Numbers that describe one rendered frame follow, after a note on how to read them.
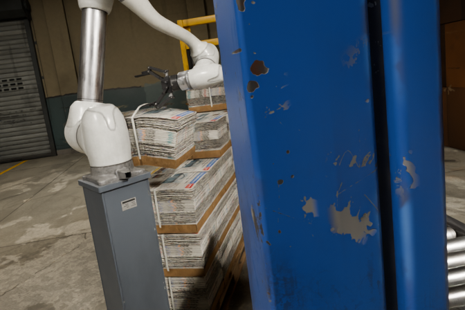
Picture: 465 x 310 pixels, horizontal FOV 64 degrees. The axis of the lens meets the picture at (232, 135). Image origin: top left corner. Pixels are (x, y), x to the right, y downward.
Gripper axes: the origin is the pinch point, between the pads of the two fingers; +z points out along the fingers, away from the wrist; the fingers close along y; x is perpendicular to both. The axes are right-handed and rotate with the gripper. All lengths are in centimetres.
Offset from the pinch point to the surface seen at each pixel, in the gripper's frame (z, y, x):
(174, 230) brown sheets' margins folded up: -4, 69, -7
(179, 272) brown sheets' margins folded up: -1, 91, -7
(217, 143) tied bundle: -17, 39, 49
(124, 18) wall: 306, -186, 616
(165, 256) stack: 4, 82, -7
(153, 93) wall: 284, -12, 632
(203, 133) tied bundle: -9, 32, 49
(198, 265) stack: -12, 88, -7
